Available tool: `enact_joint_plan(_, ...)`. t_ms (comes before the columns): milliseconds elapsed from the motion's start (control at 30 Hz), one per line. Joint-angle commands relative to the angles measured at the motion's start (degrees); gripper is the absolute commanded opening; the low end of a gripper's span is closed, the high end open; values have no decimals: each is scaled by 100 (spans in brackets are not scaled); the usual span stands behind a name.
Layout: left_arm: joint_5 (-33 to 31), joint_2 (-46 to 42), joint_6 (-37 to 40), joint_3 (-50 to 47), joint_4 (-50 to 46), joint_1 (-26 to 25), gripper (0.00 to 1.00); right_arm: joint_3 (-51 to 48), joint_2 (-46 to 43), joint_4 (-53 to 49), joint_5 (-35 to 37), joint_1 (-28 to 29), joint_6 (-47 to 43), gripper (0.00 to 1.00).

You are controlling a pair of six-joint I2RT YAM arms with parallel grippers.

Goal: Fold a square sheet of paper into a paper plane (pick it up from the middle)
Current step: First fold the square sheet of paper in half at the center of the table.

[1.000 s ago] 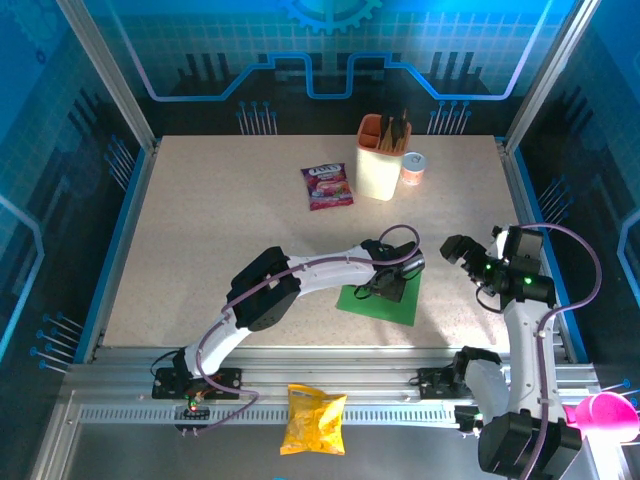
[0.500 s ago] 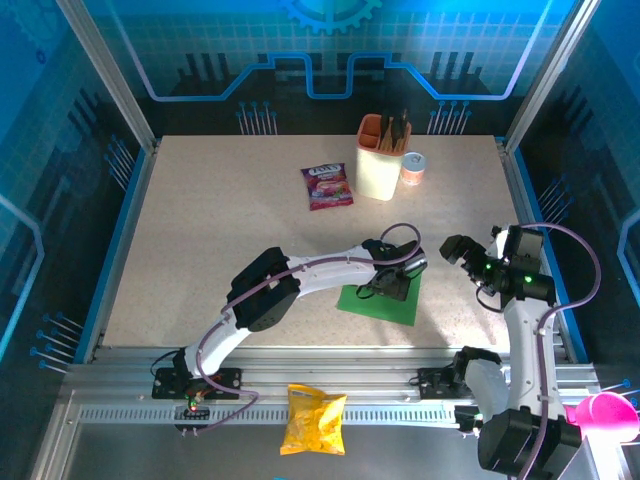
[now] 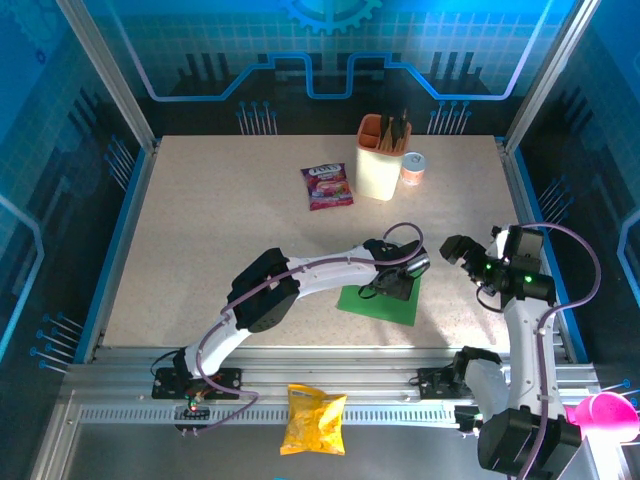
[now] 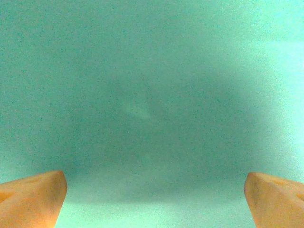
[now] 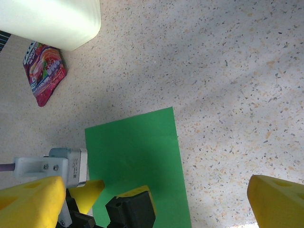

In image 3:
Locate wooden utensil handles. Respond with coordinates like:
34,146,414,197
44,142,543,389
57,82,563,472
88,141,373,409
378,117,399,152

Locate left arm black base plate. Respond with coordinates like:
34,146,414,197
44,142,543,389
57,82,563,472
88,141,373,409
152,366,245,401

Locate long aluminium rail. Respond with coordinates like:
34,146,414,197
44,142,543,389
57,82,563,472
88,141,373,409
64,346,601,407

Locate aluminium frame post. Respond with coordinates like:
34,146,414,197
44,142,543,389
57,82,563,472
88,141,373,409
502,0,604,154
54,0,161,154

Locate cream utensil holder orange rim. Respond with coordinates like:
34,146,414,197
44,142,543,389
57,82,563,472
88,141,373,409
354,113,414,203

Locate grey slotted cable duct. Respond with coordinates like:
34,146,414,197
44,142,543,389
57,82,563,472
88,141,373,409
78,403,460,427

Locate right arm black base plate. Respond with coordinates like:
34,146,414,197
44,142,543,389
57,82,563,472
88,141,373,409
416,367,466,401

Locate small orange can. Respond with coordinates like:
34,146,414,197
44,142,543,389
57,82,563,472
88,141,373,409
399,151,429,189

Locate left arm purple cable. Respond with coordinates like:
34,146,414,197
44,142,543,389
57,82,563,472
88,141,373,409
182,222,427,437

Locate purple candy bag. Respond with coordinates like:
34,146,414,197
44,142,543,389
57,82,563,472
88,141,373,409
299,161,355,212

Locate blue aluminium side rail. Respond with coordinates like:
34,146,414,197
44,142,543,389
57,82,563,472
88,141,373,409
494,135,591,364
79,144,161,364

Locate black utensil handle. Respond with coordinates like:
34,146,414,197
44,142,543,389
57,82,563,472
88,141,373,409
392,107,412,149

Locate yellow chips bag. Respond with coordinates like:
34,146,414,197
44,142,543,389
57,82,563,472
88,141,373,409
279,383,349,457

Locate pink plastic cup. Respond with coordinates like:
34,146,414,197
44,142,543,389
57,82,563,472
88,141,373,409
563,391,640,446

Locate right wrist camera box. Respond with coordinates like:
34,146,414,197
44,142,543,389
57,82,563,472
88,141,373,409
488,223,512,261

